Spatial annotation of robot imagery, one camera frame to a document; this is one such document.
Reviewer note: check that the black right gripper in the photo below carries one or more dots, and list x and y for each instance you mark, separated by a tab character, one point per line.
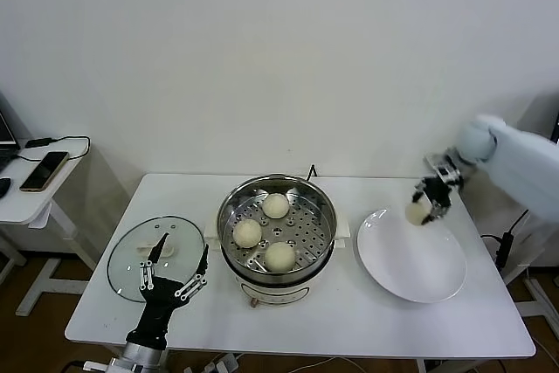
436	189

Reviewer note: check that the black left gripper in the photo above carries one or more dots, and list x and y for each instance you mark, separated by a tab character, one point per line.
155	307

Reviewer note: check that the white steamed baozi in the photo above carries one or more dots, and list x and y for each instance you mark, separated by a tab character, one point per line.
279	256
275	206
417	214
246	233

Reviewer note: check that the round glass pot lid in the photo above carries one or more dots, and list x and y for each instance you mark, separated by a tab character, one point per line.
131	277

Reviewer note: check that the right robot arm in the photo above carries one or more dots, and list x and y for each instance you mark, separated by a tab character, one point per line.
478	141

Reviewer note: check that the perforated steel steamer basket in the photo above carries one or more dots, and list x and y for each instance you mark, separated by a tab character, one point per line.
305	233

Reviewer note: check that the white round plate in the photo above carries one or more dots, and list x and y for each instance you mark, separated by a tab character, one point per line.
410	268

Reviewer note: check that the white electric cooker base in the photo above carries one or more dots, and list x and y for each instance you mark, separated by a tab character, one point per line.
279	292

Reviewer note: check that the white power strip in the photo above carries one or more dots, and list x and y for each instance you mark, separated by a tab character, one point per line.
225	364

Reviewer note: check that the white side table with phone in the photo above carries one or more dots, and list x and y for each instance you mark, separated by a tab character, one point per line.
26	211

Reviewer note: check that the smartphone with gold edge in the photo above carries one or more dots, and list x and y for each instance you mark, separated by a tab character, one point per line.
43	170

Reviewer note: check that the white table leg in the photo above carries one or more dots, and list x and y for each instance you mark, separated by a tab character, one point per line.
421	366

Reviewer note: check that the black computer mouse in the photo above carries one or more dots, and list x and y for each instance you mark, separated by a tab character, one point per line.
4	187

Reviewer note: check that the dark laptop beside mouse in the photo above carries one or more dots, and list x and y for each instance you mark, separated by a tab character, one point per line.
6	128

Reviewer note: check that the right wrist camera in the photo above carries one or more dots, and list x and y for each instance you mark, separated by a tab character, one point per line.
445	172

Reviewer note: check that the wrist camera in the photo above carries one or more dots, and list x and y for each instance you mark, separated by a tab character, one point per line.
445	172
97	368

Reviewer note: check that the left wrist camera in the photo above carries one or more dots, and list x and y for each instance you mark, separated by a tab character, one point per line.
97	368

